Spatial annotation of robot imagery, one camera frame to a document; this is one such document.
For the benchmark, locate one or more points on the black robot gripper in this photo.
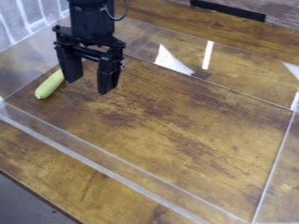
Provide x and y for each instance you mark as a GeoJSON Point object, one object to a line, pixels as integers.
{"type": "Point", "coordinates": [72, 49]}

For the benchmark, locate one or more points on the green handled metal spoon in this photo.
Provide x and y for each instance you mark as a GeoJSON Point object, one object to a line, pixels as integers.
{"type": "Point", "coordinates": [50, 85]}

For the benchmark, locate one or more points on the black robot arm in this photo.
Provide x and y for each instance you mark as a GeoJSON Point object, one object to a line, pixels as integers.
{"type": "Point", "coordinates": [92, 20]}

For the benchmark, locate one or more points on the clear acrylic enclosure wall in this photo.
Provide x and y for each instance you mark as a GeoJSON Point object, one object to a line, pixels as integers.
{"type": "Point", "coordinates": [191, 144]}

